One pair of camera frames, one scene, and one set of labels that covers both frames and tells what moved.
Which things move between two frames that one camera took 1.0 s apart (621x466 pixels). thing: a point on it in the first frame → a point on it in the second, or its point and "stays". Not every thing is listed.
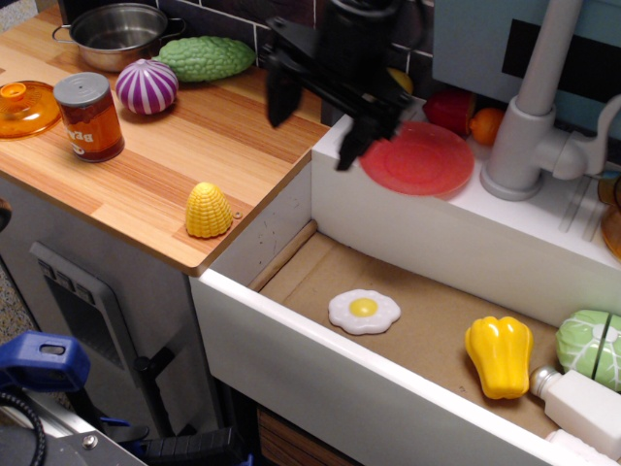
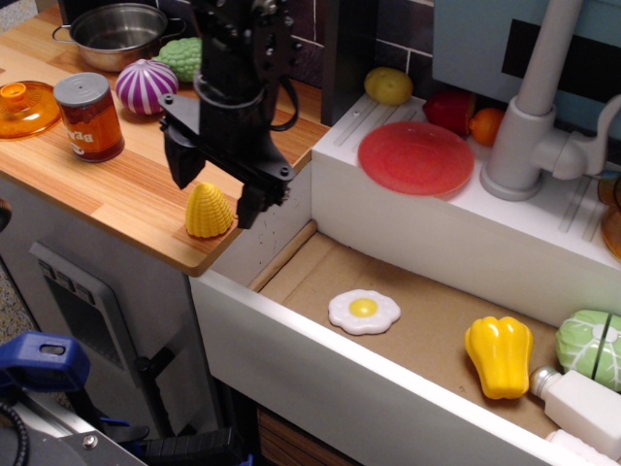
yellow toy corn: [208, 212] stays
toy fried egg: [363, 312] stays
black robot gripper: [369, 89] → [233, 132]
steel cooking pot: [112, 36] stays
